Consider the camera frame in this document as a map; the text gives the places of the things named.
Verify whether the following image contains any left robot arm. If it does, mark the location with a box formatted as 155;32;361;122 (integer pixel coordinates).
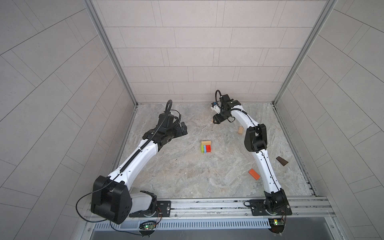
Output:
91;113;188;224

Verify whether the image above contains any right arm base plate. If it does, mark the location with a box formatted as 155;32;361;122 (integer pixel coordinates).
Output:
244;200;293;216

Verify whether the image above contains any aluminium left corner post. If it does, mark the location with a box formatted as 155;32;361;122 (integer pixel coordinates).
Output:
84;0;138;108

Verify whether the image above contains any plain beige wood block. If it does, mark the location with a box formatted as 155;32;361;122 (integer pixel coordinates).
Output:
238;126;244;135

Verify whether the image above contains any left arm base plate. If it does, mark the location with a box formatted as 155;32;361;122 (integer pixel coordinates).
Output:
129;201;171;218

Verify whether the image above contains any left controller board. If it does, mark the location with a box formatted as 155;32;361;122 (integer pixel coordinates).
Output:
139;221;157;231

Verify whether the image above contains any aluminium corner post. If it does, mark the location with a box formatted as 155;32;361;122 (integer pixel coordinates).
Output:
84;0;138;108
273;0;337;106

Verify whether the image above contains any orange wood block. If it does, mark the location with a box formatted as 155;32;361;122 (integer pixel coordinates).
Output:
248;169;261;181

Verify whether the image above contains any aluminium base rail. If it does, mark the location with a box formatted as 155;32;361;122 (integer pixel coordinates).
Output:
114;196;336;224

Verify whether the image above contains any dark brown wood block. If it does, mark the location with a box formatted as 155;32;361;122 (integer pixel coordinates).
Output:
276;157;289;166

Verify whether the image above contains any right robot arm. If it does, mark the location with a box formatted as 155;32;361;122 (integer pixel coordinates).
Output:
211;90;292;216

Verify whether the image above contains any aluminium right corner post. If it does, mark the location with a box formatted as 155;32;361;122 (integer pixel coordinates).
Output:
273;0;337;106

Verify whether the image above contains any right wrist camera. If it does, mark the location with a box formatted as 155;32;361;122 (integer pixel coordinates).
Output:
211;102;221;114

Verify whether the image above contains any right controller board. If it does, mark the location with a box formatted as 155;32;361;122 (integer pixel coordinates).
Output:
268;219;285;234

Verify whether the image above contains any left black cable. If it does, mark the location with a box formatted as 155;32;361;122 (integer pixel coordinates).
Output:
74;188;103;223

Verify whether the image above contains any grooved pale wood block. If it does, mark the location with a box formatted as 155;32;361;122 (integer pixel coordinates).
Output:
201;141;212;146

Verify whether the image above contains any controller board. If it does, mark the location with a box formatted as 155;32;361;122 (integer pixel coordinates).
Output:
139;221;157;231
268;219;285;234

